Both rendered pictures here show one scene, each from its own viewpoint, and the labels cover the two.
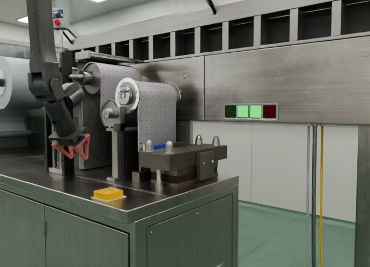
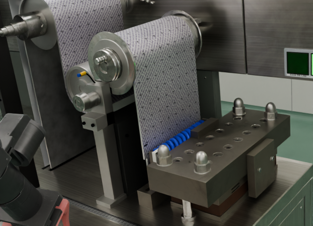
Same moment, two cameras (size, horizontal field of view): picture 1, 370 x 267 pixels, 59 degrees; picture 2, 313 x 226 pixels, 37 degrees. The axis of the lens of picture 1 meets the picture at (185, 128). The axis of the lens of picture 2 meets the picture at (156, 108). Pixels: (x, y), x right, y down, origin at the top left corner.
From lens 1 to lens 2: 46 cm
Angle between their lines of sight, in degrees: 17
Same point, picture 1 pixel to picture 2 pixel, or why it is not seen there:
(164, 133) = (182, 110)
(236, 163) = not seen: hidden behind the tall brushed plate
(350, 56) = not seen: outside the picture
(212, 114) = (261, 65)
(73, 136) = (40, 220)
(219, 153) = (279, 135)
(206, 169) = (264, 175)
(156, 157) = (181, 181)
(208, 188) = (271, 212)
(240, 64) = not seen: outside the picture
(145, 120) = (148, 104)
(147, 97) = (147, 62)
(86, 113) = (39, 78)
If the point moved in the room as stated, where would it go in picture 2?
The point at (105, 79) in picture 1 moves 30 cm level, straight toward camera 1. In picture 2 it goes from (64, 24) to (70, 48)
